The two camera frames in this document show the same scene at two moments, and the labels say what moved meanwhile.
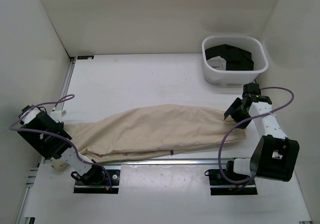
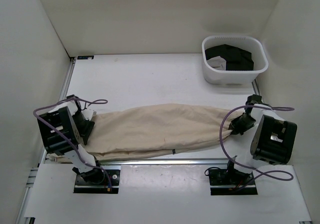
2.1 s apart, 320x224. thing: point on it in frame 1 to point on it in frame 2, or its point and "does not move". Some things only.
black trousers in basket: [236, 59] does not move
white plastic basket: [230, 59] does not move
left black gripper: [61, 124] to [85, 132]
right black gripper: [237, 102] to [234, 125]
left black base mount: [96, 181] does not move
